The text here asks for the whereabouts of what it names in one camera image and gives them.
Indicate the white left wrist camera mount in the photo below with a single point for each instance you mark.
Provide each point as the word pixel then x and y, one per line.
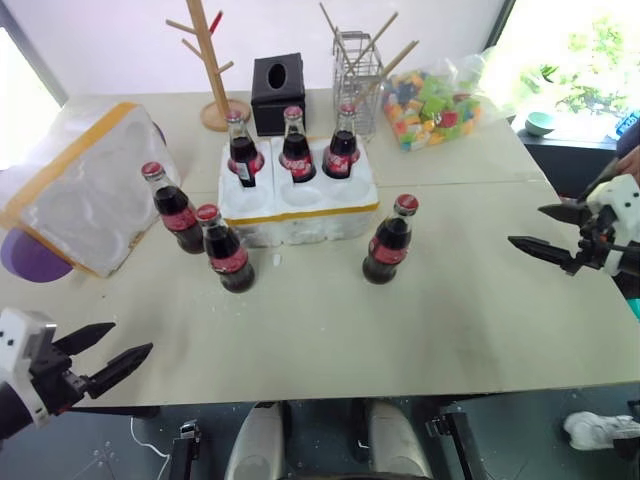
pixel 17 332

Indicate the white cloth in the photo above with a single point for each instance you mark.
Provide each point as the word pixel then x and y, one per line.
pixel 595 430

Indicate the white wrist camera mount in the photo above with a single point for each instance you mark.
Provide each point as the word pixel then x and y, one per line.
pixel 622 192
pixel 17 332

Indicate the plastic bag of colourful blocks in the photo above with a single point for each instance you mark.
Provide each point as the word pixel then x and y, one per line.
pixel 432 107

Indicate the glass cola bottle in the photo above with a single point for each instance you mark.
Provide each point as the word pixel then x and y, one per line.
pixel 175 210
pixel 341 152
pixel 243 152
pixel 227 255
pixel 387 245
pixel 297 150

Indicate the grey rounded robot leg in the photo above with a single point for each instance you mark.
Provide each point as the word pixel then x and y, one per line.
pixel 255 442
pixel 397 442

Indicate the bystander person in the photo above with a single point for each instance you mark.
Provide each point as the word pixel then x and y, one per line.
pixel 631 157

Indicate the green bowl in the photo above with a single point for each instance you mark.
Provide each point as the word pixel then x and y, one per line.
pixel 540 122

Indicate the black tissue box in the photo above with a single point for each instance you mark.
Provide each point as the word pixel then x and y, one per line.
pixel 277 107

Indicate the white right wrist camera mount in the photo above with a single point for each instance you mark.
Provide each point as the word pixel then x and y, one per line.
pixel 622 192

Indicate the wooden mug tree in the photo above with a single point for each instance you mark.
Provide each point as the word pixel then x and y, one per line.
pixel 215 80

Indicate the wooden stick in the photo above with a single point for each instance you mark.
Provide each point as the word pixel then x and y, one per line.
pixel 336 31
pixel 376 36
pixel 397 61

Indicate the black table leg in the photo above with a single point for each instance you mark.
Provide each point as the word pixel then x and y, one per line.
pixel 457 440
pixel 182 452

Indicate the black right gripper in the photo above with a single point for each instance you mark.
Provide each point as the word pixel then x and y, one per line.
pixel 595 245

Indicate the dark side table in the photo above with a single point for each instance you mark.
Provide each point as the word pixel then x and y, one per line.
pixel 575 160

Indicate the white styrofoam bottle tray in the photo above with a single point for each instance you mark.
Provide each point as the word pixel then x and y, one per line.
pixel 300 225

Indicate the styrofoam lid with yellow tape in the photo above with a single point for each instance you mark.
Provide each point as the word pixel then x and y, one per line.
pixel 85 200

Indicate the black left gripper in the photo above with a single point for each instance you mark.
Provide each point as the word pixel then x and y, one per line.
pixel 52 377

